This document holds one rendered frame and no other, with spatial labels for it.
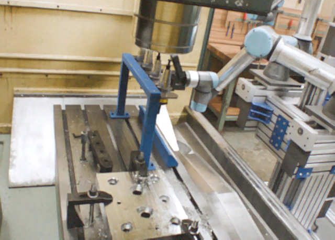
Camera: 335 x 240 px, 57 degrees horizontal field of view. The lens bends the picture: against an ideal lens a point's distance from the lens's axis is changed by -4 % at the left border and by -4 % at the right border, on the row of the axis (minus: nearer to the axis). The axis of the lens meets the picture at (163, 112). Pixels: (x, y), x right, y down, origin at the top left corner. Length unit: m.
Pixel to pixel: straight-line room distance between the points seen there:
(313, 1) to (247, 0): 1.22
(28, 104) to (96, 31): 0.55
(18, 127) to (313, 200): 1.74
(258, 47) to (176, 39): 0.66
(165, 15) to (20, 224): 1.04
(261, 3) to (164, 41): 0.23
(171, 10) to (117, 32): 1.13
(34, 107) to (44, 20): 0.47
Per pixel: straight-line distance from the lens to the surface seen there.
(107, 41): 1.83
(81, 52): 1.83
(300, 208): 2.10
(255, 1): 0.75
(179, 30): 0.73
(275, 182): 2.05
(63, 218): 1.04
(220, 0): 0.70
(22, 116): 1.82
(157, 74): 1.26
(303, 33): 1.95
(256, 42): 1.34
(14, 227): 1.42
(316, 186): 2.05
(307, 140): 1.45
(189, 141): 2.00
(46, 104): 1.87
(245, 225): 1.42
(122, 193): 1.00
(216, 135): 1.84
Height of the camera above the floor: 1.64
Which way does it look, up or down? 25 degrees down
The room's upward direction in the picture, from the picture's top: 10 degrees clockwise
